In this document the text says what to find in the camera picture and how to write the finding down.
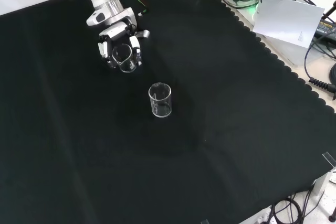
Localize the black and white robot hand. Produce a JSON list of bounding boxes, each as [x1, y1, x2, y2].
[[86, 7, 151, 70]]

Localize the small clear glass beaker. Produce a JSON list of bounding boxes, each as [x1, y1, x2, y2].
[[111, 43, 138, 74]]

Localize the black bench cloth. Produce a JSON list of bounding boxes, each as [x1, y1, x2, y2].
[[0, 0, 336, 224]]

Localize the pale board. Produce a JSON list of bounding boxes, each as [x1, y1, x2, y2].
[[253, 0, 326, 49]]

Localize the black power adapter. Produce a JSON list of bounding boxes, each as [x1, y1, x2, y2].
[[314, 17, 336, 39]]

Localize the coiled black cable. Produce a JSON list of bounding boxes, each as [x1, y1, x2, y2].
[[303, 37, 336, 94]]

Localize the black cable loops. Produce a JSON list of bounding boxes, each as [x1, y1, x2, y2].
[[269, 188, 325, 224]]

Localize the white bench bracket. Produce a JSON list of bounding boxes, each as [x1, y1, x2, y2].
[[311, 167, 336, 196]]

